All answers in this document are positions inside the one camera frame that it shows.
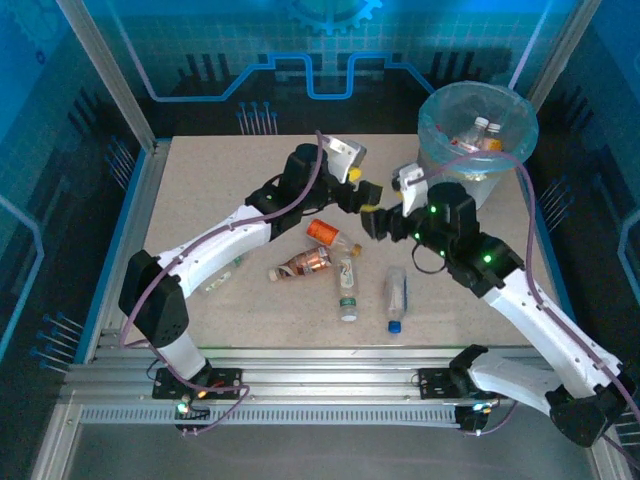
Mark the clear bottle green label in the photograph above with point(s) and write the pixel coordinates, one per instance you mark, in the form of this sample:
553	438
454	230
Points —
347	287

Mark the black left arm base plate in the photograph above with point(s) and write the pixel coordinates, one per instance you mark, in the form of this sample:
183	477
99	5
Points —
225	382

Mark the brown bottle copper label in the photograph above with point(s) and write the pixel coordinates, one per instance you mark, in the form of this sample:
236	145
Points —
305	262

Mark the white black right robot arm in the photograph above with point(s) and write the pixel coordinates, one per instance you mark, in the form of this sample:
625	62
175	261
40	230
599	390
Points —
550	330

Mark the translucent grey plastic bin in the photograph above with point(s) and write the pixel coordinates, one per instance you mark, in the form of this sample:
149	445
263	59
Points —
487	187

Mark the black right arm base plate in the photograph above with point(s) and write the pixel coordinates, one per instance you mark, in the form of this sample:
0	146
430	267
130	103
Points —
435	385

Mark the clear bottle bright orange label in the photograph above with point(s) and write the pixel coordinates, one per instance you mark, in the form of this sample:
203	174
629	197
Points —
322	231

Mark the blue table edge trim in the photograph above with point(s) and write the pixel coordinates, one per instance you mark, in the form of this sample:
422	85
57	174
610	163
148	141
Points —
542	230
114	250

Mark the blue plastic bin liner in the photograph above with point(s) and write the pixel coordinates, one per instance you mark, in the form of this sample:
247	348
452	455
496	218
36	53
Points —
435	125

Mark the clear bottle blue cap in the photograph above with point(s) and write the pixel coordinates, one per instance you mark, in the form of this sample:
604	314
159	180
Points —
395	295

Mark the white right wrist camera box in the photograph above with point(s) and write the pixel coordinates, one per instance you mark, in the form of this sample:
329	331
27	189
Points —
412	192

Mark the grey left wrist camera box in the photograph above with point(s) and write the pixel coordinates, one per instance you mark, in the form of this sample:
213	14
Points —
347	155

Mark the small bottle yellow-green label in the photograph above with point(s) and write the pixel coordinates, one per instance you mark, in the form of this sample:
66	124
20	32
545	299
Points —
217	282

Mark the aluminium lower frame bar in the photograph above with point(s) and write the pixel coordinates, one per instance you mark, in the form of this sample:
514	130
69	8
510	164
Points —
55	445
612	465

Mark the aluminium frame post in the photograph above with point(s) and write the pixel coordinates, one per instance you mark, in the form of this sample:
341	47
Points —
567	45
110	75

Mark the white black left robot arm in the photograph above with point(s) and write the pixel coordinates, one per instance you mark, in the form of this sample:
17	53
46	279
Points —
210	255

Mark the aluminium table side rail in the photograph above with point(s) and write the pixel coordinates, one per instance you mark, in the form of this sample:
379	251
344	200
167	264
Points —
137	225

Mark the black control box with lights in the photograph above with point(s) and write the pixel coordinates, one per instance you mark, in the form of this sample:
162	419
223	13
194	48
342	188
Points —
190	427
472	420

